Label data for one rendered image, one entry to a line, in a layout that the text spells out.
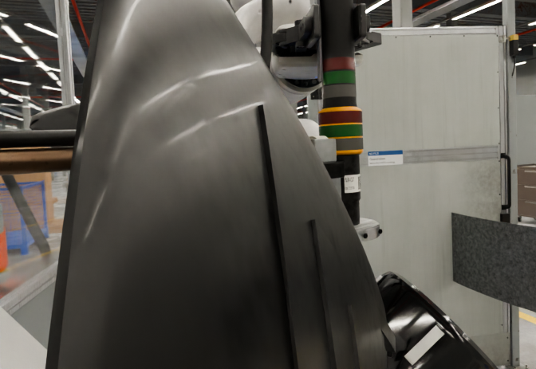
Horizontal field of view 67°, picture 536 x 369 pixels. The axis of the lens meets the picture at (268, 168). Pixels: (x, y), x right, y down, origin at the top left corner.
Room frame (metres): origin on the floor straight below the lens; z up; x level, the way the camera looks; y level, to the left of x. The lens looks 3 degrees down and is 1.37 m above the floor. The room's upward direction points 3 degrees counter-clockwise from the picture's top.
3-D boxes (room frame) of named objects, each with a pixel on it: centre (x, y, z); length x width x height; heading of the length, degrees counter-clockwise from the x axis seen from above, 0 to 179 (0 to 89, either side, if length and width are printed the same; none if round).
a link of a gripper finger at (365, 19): (0.43, -0.11, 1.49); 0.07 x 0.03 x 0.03; 6
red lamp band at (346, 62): (0.41, -0.07, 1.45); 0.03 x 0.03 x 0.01
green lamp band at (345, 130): (0.41, -0.07, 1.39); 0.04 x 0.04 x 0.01
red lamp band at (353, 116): (0.41, -0.07, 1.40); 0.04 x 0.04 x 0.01
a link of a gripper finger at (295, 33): (0.42, -0.04, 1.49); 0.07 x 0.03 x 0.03; 6
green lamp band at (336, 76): (0.41, -0.07, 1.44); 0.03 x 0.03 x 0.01
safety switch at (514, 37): (2.32, -1.39, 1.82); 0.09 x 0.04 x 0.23; 96
